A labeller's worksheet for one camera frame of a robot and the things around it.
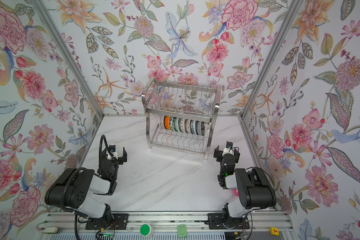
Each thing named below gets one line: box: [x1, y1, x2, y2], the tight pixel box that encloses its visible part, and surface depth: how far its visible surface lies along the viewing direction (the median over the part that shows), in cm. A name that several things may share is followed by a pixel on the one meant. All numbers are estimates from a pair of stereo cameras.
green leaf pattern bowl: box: [169, 116, 176, 131], surface depth 103 cm
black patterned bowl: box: [195, 120, 205, 136], surface depth 100 cm
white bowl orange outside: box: [163, 115, 171, 130], surface depth 103 cm
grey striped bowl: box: [158, 115, 165, 129], surface depth 106 cm
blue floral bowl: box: [190, 119, 197, 135], surface depth 102 cm
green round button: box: [140, 224, 154, 237], surface depth 66 cm
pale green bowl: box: [173, 117, 180, 132], surface depth 103 cm
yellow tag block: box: [270, 227, 280, 236], surface depth 72 cm
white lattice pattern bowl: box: [184, 118, 192, 134], surface depth 103 cm
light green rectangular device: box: [177, 224, 187, 237], surface depth 73 cm
